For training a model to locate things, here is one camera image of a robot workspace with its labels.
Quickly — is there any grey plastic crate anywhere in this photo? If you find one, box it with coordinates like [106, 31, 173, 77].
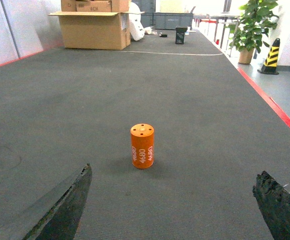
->
[153, 12, 194, 30]

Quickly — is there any potted green plant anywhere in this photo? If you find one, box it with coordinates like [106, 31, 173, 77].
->
[230, 0, 279, 65]

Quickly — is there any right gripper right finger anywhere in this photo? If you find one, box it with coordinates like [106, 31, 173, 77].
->
[253, 171, 290, 240]

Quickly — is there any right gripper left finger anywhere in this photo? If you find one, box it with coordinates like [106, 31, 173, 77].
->
[0, 163, 92, 240]

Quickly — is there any large open cardboard box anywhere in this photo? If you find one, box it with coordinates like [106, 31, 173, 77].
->
[49, 11, 141, 50]

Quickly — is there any small cardboard box on top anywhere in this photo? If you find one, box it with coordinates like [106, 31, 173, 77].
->
[60, 0, 131, 13]

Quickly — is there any orange cylinder cap 4680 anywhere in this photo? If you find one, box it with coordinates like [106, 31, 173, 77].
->
[130, 123, 154, 169]

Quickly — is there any black small bin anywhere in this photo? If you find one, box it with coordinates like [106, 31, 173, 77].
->
[175, 26, 188, 45]

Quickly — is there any yellow black traffic cone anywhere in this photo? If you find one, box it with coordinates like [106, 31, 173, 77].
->
[258, 38, 281, 75]

